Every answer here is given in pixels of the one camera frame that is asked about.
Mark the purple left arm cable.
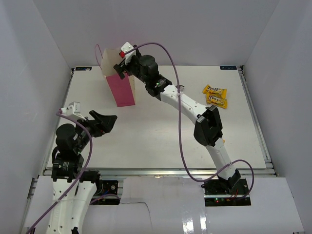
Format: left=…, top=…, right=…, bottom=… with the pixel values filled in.
left=26, top=109, right=121, bottom=234

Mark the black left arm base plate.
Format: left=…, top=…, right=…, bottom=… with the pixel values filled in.
left=95, top=179, right=118, bottom=195

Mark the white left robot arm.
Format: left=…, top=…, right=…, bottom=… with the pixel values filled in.
left=46, top=110, right=117, bottom=234

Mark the blue label corner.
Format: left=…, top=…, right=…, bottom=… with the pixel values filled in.
left=220, top=66, right=237, bottom=70
left=75, top=66, right=92, bottom=71

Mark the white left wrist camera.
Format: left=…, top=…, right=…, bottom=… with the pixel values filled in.
left=58, top=101, right=86, bottom=121

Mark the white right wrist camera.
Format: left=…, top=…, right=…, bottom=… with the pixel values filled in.
left=119, top=42, right=136, bottom=65

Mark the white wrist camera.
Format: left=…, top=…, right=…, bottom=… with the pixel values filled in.
left=119, top=42, right=136, bottom=65
left=58, top=101, right=86, bottom=121

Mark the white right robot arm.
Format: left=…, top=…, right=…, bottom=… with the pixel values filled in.
left=114, top=55, right=241, bottom=195

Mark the pink cream paper bag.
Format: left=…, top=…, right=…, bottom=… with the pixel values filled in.
left=95, top=44, right=136, bottom=107

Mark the brown chocolate bar centre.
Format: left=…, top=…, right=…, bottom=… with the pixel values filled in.
left=177, top=85, right=184, bottom=93

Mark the yellow M&M packet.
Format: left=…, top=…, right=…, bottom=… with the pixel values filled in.
left=206, top=95, right=228, bottom=109
left=202, top=84, right=227, bottom=99

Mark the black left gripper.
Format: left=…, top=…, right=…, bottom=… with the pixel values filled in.
left=73, top=109, right=117, bottom=153

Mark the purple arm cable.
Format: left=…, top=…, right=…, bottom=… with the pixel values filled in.
left=26, top=109, right=121, bottom=234
left=124, top=42, right=255, bottom=200

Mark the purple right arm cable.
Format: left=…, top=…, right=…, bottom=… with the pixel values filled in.
left=124, top=42, right=255, bottom=200

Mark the blue label right corner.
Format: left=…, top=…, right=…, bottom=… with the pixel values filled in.
left=220, top=66, right=237, bottom=70

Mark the blue label left corner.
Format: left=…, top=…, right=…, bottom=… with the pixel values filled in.
left=75, top=66, right=92, bottom=71

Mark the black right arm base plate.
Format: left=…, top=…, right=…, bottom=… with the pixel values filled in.
left=201, top=179, right=251, bottom=207

